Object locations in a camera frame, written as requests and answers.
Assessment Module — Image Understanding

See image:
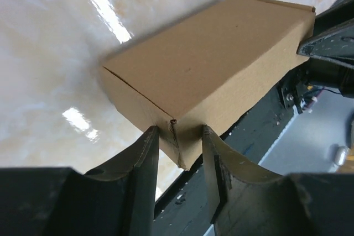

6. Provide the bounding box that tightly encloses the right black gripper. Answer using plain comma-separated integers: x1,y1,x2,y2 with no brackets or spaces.
296,0,354,98

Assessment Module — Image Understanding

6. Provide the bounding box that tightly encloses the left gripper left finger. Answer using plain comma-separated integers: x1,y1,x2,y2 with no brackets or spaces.
1,126,159,235

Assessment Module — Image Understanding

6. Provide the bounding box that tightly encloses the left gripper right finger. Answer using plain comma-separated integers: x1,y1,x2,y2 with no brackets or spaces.
202,125,353,235

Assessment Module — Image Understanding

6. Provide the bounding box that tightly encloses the brown cardboard box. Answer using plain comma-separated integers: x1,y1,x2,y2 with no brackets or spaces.
99,0,316,170

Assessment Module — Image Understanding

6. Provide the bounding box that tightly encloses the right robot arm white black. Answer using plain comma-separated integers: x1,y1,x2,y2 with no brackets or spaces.
278,0,353,113

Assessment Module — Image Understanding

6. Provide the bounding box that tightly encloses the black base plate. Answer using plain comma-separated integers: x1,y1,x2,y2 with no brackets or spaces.
152,81,313,236

